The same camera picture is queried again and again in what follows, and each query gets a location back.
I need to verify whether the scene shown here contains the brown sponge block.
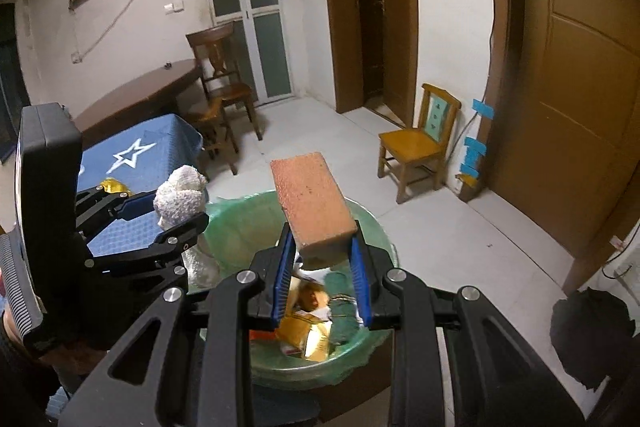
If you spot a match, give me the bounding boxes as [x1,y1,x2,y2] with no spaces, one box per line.
[270,151,358,270]

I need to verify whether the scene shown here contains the dark wooden chair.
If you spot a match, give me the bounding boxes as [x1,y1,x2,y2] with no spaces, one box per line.
[186,22,264,142]
[187,99,240,176]

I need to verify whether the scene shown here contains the blue star tablecloth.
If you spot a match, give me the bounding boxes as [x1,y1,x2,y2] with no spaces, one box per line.
[75,113,205,258]

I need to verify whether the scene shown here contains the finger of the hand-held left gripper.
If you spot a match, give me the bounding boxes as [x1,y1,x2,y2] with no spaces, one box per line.
[75,187,161,238]
[87,212,211,308]

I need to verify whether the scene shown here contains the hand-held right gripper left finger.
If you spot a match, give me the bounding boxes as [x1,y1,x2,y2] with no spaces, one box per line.
[47,222,296,427]

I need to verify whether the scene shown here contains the green trash bin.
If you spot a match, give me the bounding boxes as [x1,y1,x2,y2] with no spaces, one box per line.
[200,191,401,390]

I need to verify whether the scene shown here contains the dark round wooden table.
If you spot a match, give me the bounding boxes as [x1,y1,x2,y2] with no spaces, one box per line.
[74,58,203,135]

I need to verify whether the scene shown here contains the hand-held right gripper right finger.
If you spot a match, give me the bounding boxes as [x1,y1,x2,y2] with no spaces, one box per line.
[348,232,586,427]

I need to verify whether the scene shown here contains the dark window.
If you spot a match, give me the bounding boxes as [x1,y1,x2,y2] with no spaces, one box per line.
[0,2,31,165]

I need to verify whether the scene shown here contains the black plastic bag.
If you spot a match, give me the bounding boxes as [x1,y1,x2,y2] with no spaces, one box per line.
[550,288,632,393]

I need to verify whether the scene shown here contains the white wall cable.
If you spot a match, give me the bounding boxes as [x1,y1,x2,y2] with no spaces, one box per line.
[486,0,502,108]

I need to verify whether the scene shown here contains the large brown wooden door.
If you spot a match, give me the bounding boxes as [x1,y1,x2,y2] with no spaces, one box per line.
[485,0,640,293]

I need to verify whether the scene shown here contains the white plush toy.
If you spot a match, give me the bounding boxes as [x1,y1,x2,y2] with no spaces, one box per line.
[152,164,222,289]

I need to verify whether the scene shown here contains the small yellow wooden chair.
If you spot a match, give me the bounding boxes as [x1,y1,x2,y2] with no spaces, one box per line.
[377,83,462,205]

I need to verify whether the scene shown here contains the yellow candy wrapper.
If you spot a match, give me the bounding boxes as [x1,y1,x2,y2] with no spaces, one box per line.
[97,177,132,195]

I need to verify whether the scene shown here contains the person's left forearm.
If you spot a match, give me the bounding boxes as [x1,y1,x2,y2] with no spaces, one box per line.
[0,307,108,427]

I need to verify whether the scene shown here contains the frosted glass double door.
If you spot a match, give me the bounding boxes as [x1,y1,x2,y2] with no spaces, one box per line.
[200,0,296,105]

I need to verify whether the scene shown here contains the gold foil packet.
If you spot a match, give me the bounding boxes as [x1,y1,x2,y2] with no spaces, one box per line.
[277,314,333,363]

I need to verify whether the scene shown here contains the brown open door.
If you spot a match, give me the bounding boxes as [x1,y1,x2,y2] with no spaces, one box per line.
[317,0,418,115]

